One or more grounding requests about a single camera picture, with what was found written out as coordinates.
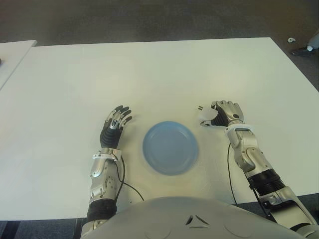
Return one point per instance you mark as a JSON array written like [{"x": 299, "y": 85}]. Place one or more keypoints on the blue plate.
[{"x": 170, "y": 148}]

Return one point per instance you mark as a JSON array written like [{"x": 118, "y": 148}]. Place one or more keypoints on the person's grey trouser leg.
[{"x": 314, "y": 41}]

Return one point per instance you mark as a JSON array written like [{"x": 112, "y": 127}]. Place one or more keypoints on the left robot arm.
[{"x": 103, "y": 181}]

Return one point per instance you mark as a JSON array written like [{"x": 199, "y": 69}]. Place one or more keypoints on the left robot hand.
[{"x": 111, "y": 135}]

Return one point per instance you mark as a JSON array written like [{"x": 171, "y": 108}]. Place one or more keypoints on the grey robot torso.
[{"x": 192, "y": 219}]

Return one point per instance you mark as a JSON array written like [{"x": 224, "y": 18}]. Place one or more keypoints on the white charger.
[{"x": 208, "y": 115}]

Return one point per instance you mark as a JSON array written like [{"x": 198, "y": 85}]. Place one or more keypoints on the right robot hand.
[{"x": 228, "y": 113}]

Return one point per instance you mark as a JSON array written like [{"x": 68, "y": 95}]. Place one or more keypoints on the neighbouring white table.
[{"x": 12, "y": 59}]

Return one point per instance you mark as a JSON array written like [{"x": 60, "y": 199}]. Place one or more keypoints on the small white floor object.
[{"x": 291, "y": 39}]

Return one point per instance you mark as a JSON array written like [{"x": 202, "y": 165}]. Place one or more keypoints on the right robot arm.
[{"x": 261, "y": 161}]

